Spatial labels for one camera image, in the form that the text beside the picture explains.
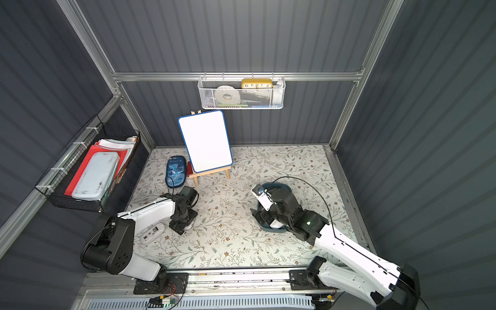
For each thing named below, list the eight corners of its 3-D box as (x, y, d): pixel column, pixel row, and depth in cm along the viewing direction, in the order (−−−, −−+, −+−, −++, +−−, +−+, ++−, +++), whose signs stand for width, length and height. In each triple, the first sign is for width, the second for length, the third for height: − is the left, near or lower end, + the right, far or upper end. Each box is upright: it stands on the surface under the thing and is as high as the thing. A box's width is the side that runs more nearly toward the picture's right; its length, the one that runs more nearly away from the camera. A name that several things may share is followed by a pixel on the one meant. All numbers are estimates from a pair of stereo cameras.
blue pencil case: (167, 190, 103) (164, 186, 100) (168, 161, 116) (166, 157, 113) (187, 186, 105) (185, 182, 102) (186, 158, 118) (184, 154, 115)
